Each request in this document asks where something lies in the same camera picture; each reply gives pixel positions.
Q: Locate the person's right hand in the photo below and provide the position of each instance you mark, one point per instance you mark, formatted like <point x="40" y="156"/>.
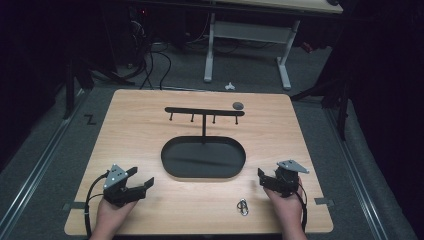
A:
<point x="288" y="210"/>

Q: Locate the small red object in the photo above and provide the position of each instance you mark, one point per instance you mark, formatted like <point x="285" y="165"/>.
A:
<point x="307" y="47"/>

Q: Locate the black stand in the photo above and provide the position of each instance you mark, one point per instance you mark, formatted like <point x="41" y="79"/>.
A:
<point x="71" y="86"/>
<point x="336" y="96"/>

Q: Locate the black tape floor mark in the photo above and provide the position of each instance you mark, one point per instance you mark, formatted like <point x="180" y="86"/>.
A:
<point x="90" y="119"/>

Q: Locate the white metal frame desk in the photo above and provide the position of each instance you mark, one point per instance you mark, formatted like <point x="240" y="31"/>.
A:
<point x="250" y="31"/>

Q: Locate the grey round table cap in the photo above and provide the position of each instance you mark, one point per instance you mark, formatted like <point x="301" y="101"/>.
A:
<point x="237" y="106"/>

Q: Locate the grey tape strip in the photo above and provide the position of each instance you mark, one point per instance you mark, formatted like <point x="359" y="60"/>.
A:
<point x="323" y="201"/>
<point x="71" y="205"/>

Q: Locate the metal floor rail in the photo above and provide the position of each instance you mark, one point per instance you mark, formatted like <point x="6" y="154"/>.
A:
<point x="40" y="163"/>
<point x="356" y="173"/>

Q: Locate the small white floor object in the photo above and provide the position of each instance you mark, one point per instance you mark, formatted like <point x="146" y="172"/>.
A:
<point x="229" y="86"/>

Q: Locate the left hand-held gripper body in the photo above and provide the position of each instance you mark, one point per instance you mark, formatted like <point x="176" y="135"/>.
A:
<point x="116" y="191"/>

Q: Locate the person's left hand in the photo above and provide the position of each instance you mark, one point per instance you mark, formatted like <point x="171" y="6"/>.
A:
<point x="111" y="216"/>

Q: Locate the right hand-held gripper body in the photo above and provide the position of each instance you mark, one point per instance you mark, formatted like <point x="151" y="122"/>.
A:
<point x="286" y="181"/>

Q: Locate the black key rack with tray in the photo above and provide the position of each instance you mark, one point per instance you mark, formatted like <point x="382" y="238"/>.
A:
<point x="203" y="156"/>

